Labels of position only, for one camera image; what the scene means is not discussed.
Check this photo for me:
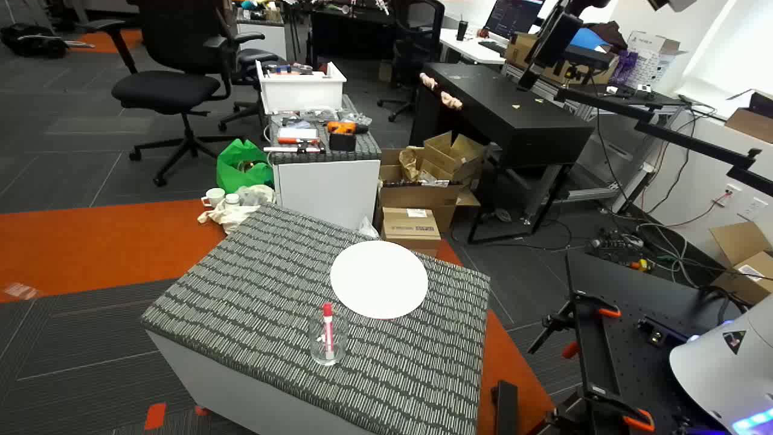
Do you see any red marker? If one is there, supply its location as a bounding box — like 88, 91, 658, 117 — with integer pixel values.
320, 300, 338, 363

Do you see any white table cabinet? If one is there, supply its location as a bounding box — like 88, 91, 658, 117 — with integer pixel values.
147, 329, 350, 435

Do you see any black mesh office chair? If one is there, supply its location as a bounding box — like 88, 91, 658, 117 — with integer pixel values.
374, 0, 448, 123

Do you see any computer monitor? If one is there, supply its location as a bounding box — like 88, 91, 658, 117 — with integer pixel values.
483, 0, 546, 43

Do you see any black bag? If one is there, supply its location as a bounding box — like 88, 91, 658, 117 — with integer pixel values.
0, 23, 72, 60

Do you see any green bag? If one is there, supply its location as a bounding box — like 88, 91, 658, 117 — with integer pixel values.
215, 137, 279, 194

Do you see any black camera boom pole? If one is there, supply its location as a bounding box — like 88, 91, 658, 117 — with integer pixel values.
553, 83, 773, 198

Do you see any white side table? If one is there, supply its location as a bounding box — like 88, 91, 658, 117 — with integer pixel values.
270, 155, 384, 236

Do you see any large open cardboard box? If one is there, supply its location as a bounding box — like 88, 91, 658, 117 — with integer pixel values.
707, 219, 773, 310

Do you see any white crumpled cloth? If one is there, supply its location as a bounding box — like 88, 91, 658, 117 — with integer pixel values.
195, 181, 279, 236

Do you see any grey patterned table cloth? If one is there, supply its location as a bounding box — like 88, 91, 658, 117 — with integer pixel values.
140, 204, 494, 435

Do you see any black desk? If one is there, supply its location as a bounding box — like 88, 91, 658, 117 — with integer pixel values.
409, 60, 596, 246

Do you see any black clamp orange handle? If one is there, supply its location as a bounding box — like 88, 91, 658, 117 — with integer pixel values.
526, 287, 626, 357
546, 384, 659, 435

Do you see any black office chair with armrests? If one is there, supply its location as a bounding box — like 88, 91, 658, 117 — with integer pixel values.
101, 0, 268, 188

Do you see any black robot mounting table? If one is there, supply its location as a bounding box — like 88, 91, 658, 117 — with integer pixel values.
562, 250, 757, 435

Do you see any orange black tool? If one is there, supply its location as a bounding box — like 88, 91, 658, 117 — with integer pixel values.
325, 119, 362, 152

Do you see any white round plate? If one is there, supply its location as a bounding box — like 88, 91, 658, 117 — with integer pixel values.
329, 240, 430, 322

